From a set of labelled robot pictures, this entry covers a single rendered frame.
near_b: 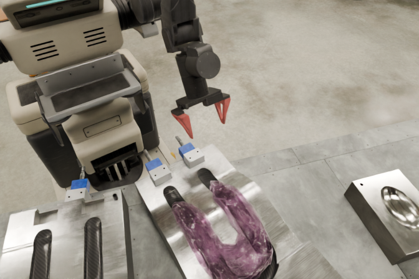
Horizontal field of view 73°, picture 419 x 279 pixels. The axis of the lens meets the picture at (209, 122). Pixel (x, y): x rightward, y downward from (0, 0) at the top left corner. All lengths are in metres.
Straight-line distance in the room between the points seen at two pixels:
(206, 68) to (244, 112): 1.65
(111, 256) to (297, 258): 0.40
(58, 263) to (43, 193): 1.31
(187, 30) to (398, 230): 0.68
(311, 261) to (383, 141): 0.57
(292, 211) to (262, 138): 1.26
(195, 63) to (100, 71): 0.35
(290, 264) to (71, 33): 0.73
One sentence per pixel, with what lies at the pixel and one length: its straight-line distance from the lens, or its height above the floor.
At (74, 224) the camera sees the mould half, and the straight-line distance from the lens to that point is 0.77.
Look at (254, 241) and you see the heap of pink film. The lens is 0.68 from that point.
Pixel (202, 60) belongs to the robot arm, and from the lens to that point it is 0.59.
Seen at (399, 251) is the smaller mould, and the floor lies 0.86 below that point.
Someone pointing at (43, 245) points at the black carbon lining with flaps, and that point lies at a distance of 0.79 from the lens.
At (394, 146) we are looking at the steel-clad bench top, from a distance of 1.13.
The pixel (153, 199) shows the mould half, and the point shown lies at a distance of 0.79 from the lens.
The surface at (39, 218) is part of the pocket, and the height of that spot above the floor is 0.86.
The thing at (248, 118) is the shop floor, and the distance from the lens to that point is 2.19.
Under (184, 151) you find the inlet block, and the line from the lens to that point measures 0.85.
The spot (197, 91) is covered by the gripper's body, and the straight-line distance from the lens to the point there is 0.67.
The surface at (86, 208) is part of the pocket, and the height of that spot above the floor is 0.86.
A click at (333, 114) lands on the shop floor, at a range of 2.41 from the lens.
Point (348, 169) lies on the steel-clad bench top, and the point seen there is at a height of 0.80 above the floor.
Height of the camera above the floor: 1.53
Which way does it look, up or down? 46 degrees down
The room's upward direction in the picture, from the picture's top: straight up
